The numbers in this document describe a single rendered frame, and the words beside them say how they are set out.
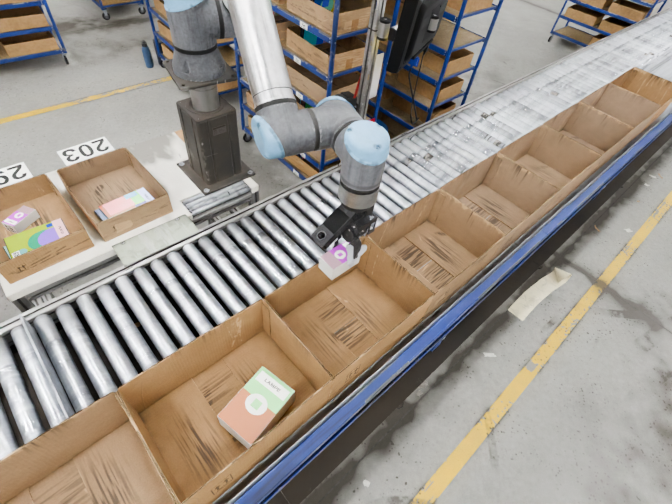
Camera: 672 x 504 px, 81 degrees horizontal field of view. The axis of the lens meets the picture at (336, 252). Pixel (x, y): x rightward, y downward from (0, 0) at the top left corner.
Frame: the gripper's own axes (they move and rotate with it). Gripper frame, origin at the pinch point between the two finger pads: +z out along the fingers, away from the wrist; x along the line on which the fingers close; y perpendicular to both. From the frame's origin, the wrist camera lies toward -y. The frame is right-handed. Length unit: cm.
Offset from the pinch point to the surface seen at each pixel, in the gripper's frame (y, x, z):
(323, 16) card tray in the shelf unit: 98, 120, -6
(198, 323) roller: -31, 30, 41
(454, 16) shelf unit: 185, 97, 0
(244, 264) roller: -5, 42, 41
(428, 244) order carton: 48, -1, 26
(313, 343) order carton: -11.5, -5.0, 26.6
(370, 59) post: 74, 63, -11
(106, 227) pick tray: -38, 82, 34
